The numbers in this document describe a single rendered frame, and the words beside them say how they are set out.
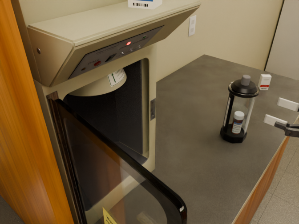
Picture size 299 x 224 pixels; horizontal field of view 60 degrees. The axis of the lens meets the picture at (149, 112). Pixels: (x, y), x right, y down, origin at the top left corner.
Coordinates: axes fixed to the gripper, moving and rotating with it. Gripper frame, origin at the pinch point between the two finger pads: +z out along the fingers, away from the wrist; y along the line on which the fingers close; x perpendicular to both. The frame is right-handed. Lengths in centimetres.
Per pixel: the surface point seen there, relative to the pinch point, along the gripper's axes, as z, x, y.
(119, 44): 17, -35, 55
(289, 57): 44, 71, -244
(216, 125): 20.7, 17.7, -1.8
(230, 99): 14.8, -0.3, 3.7
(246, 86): 11.1, -6.2, 1.1
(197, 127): 26.0, 17.7, 4.6
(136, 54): 25, -27, 42
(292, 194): -17, 112, -80
